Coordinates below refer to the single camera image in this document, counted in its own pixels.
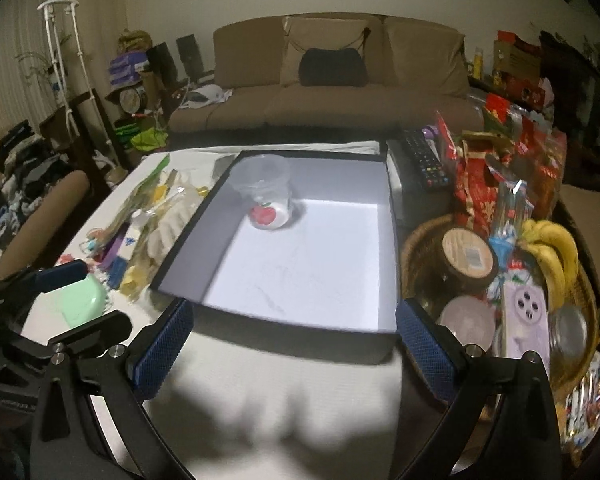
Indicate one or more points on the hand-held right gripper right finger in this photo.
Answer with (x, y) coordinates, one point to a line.
(425, 355)

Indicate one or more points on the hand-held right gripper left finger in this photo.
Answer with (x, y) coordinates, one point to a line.
(162, 350)

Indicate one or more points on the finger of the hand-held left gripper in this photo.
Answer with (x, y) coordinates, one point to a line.
(95, 330)
(60, 274)

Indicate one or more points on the mint green case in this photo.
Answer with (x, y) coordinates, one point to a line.
(82, 305)

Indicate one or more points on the black storage box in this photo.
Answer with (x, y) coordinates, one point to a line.
(305, 260)

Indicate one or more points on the person's left forearm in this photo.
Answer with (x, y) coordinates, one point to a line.
(0, 457)

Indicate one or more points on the tan armchair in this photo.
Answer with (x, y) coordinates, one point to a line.
(45, 220)

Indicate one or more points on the packaged snack tray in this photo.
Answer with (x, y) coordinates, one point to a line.
(525, 320)

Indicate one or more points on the pile of clothes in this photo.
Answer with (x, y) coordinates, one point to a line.
(20, 175)

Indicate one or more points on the dark jar with tan lid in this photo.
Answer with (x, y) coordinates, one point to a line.
(467, 255)

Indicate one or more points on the brown wicker basket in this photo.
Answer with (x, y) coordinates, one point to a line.
(420, 245)

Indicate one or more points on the clear plastic bag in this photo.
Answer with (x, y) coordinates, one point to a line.
(165, 220)

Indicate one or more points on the blue foil packet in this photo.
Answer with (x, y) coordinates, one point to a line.
(503, 248)

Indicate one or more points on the dark grey box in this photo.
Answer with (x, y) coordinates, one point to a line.
(415, 206)

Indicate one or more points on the green bags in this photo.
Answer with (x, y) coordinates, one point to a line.
(142, 137)

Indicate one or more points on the bunch of bananas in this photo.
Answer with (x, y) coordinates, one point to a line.
(555, 260)

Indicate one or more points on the colourful patterned plate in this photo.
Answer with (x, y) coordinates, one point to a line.
(587, 400)

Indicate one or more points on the clear cup with apple print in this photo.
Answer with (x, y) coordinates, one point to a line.
(269, 210)

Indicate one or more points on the pile of red snack packets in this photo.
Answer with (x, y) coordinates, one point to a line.
(475, 180)

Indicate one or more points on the round tin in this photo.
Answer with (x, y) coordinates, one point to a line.
(132, 99)

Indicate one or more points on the black remote control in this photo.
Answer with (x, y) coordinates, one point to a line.
(422, 160)

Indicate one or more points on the green houseplant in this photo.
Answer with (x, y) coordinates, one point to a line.
(37, 62)

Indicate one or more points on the stack of purple boxes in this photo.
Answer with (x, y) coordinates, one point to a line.
(127, 70)

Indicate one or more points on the small purple plastic item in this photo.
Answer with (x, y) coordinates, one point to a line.
(428, 134)

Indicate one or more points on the white cloth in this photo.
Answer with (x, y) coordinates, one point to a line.
(207, 96)

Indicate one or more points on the white stand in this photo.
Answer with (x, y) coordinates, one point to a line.
(50, 35)

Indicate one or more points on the black speaker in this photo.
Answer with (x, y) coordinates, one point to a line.
(187, 55)

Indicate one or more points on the brown sofa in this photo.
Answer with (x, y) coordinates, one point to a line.
(330, 105)

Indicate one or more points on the yellow bottle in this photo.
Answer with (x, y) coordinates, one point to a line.
(478, 62)

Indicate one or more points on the dark cushion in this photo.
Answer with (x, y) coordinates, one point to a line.
(332, 67)

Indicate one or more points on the cardboard box with red print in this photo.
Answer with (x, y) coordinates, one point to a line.
(517, 62)

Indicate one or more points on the dark wooden cabinet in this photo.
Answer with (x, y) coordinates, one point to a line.
(572, 75)

